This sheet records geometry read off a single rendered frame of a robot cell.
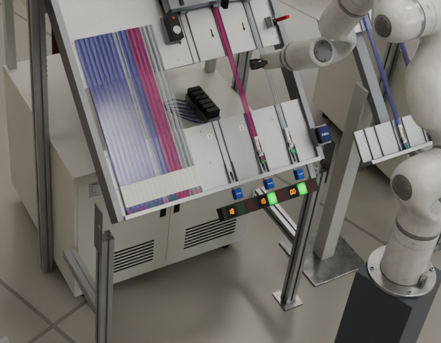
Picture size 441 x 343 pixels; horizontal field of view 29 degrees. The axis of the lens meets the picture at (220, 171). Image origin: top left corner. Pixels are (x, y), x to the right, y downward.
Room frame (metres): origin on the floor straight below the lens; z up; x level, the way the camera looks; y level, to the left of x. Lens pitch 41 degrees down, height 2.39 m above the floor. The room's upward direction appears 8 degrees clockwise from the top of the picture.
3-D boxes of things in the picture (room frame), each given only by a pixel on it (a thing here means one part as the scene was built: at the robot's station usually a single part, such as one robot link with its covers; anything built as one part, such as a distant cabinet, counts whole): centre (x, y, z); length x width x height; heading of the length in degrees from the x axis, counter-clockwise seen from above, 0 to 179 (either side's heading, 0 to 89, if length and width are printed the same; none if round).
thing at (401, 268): (1.63, -0.53, 0.79); 0.19 x 0.19 x 0.18
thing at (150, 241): (2.38, 0.34, 0.31); 0.70 x 0.65 x 0.62; 125
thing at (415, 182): (1.61, -0.50, 1.00); 0.19 x 0.12 x 0.24; 129
